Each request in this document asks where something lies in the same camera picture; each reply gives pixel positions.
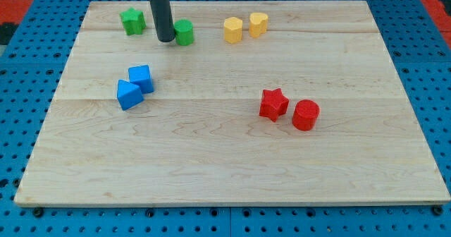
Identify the green cylinder block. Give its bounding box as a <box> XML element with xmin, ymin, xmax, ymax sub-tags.
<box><xmin>174</xmin><ymin>19</ymin><xmax>194</xmax><ymax>46</ymax></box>

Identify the yellow hexagon block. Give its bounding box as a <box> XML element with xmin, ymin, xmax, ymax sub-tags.
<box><xmin>223</xmin><ymin>17</ymin><xmax>242</xmax><ymax>44</ymax></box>

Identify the blue cube block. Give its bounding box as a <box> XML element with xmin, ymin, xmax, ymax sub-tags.
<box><xmin>128</xmin><ymin>65</ymin><xmax>154</xmax><ymax>94</ymax></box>

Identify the light wooden board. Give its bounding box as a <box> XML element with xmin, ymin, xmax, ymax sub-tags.
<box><xmin>15</xmin><ymin>1</ymin><xmax>450</xmax><ymax>207</ymax></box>

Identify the red star block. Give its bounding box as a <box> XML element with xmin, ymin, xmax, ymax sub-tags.
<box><xmin>259</xmin><ymin>88</ymin><xmax>290</xmax><ymax>122</ymax></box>

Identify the green star block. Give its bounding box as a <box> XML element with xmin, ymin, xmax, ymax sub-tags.
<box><xmin>120</xmin><ymin>8</ymin><xmax>146</xmax><ymax>35</ymax></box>

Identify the yellow heart block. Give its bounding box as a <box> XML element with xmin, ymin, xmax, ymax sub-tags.
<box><xmin>249</xmin><ymin>13</ymin><xmax>268</xmax><ymax>38</ymax></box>

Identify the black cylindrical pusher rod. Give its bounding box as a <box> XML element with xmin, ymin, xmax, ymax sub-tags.
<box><xmin>149</xmin><ymin>0</ymin><xmax>175</xmax><ymax>42</ymax></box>

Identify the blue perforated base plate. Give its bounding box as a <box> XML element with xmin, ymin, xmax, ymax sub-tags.
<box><xmin>1</xmin><ymin>0</ymin><xmax>450</xmax><ymax>236</ymax></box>

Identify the red cylinder block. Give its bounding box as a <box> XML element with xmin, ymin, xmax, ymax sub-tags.
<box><xmin>292</xmin><ymin>99</ymin><xmax>320</xmax><ymax>131</ymax></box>

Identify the blue triangle block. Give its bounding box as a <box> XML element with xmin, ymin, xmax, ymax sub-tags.
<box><xmin>116</xmin><ymin>80</ymin><xmax>144</xmax><ymax>111</ymax></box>

